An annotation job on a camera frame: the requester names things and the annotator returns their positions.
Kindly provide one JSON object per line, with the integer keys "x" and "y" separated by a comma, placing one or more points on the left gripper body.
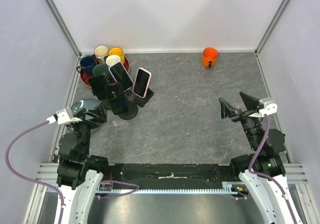
{"x": 89, "y": 122}

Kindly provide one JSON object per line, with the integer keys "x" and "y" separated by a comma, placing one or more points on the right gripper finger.
{"x": 228, "y": 111}
{"x": 251, "y": 103}

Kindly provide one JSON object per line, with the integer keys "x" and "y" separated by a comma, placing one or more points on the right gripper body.
{"x": 246, "y": 118}

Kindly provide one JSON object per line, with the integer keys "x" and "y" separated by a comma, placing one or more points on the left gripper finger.
{"x": 100, "y": 111}
{"x": 76, "y": 108}

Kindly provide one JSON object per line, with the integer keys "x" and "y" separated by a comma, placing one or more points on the black round-base phone stand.
{"x": 123, "y": 108}

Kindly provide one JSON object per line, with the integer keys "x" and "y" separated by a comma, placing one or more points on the black phone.
{"x": 114, "y": 90}
{"x": 98, "y": 84}

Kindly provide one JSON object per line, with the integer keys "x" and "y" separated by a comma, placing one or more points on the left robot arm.
{"x": 79, "y": 173}

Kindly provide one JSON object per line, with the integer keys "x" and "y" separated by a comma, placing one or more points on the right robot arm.
{"x": 263, "y": 173}

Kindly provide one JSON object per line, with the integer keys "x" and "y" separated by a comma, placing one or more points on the black round-base left stand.
{"x": 107, "y": 103}

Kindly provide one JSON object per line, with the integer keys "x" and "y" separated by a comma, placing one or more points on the wooden round-base phone stand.
{"x": 130, "y": 95}

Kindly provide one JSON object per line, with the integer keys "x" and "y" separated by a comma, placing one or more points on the black flat-base phone stand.
{"x": 141, "y": 102}

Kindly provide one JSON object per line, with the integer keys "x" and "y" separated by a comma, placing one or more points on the phone in purple case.
{"x": 121, "y": 75}

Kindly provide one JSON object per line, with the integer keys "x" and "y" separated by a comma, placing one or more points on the phone in pink case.
{"x": 141, "y": 83}

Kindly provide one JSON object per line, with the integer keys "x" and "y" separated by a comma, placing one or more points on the blue ceramic plate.
{"x": 88, "y": 104}

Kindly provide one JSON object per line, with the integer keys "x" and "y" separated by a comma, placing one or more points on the red round tray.
{"x": 85, "y": 77}

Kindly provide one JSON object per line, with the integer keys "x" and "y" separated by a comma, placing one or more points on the dark green mug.
{"x": 100, "y": 69}

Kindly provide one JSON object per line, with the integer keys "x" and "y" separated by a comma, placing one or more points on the blue mug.
{"x": 87, "y": 64}

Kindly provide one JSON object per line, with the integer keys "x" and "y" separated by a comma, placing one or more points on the white mug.
{"x": 112, "y": 60}

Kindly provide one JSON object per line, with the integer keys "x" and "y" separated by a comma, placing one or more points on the orange mug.
{"x": 209, "y": 57}

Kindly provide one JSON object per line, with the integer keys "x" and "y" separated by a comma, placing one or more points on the cream mug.
{"x": 101, "y": 52}

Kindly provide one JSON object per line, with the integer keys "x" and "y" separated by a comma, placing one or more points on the yellow mug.
{"x": 117, "y": 51}

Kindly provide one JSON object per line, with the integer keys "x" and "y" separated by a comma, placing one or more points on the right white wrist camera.
{"x": 266, "y": 106}

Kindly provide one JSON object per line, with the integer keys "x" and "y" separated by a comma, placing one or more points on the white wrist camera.
{"x": 63, "y": 117}
{"x": 266, "y": 106}

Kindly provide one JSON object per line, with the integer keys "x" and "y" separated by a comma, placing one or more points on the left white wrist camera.
{"x": 63, "y": 117}

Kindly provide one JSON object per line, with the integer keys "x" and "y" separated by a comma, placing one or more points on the grey slotted cable duct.
{"x": 115, "y": 188}

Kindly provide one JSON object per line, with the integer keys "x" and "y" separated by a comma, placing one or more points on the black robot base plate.
{"x": 169, "y": 176}

